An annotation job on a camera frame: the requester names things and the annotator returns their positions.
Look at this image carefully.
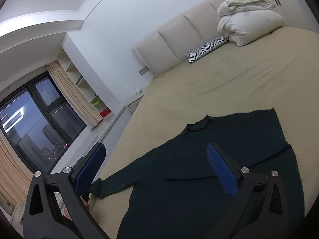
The dark framed window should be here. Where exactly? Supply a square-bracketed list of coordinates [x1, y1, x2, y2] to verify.
[1, 72, 86, 174]

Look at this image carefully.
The zebra print pillow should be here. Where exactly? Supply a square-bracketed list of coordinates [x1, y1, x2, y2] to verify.
[186, 35, 229, 64]

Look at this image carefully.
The dark green knit sweater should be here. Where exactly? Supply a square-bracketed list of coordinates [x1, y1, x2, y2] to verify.
[90, 109, 304, 238]

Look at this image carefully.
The red storage box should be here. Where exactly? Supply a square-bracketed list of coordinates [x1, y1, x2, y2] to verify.
[100, 108, 111, 118]

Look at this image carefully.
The beige curtain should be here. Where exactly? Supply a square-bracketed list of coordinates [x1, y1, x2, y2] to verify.
[47, 61, 103, 129]
[0, 131, 33, 207]

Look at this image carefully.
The white folded duvet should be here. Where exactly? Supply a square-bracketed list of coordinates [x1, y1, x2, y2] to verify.
[217, 0, 285, 46]

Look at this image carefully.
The beige bed with sheet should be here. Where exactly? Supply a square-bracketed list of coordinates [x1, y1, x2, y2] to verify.
[98, 27, 318, 238]

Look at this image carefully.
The cream padded headboard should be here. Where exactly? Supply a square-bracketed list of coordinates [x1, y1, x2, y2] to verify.
[132, 0, 225, 74]

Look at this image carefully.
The grey wall switch panel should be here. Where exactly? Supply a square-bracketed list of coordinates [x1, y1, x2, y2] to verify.
[139, 67, 149, 75]

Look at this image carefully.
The white wall shelf unit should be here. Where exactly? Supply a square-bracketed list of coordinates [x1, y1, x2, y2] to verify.
[56, 46, 116, 123]

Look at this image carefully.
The white bedside table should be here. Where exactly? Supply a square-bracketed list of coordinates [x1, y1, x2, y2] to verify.
[126, 92, 145, 113]

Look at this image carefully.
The green lidded container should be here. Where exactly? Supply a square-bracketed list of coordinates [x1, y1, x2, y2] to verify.
[91, 99, 99, 106]

